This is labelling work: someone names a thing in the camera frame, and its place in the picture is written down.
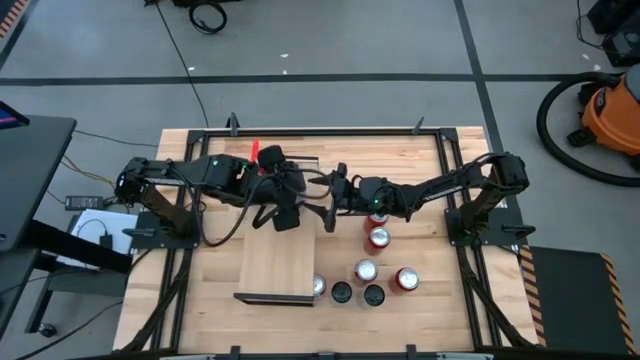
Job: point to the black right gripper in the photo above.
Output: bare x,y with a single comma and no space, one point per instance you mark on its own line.
350,192

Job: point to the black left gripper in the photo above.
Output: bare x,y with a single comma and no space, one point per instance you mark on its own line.
285,187

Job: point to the red soda can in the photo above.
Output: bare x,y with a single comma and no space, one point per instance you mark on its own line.
407,279
376,220

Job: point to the red Coca-Cola Zero Sugar can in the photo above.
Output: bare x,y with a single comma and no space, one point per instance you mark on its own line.
379,237

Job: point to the white Celsius Peach Vibe can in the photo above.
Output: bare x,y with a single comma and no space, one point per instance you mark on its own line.
341,292
374,295

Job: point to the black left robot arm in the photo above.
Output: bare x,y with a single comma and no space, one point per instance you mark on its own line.
220,175

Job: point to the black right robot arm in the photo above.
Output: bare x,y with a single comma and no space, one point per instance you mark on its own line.
450,185

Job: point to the black table clamp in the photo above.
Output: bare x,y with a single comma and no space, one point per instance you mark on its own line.
411,351
235,352
232,124
417,126

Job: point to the red Star Wars Coca-Cola can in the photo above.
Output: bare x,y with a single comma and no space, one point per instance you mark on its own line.
319,285

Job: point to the small black charger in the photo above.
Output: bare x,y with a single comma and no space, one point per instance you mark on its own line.
106,241

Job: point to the white paper box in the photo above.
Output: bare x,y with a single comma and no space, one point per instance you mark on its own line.
90,222

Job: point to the black power adapter brick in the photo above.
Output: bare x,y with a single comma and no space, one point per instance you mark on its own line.
84,202

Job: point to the black desk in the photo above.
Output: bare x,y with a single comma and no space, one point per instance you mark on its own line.
30,180

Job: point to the black mat with hazard stripes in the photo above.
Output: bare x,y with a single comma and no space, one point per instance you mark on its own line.
575,300

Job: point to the laptop with coloured screen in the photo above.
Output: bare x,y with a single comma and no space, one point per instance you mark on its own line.
7,119

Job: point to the hazard striped mat edge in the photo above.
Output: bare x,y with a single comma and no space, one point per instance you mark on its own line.
11,17

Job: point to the black equipment cases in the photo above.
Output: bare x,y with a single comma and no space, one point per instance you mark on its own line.
622,45

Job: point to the black aluminium table frame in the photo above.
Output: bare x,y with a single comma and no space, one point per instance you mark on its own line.
320,132

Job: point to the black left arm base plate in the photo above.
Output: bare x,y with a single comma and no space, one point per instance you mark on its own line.
150,220

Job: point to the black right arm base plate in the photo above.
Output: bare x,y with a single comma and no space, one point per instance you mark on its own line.
500,220

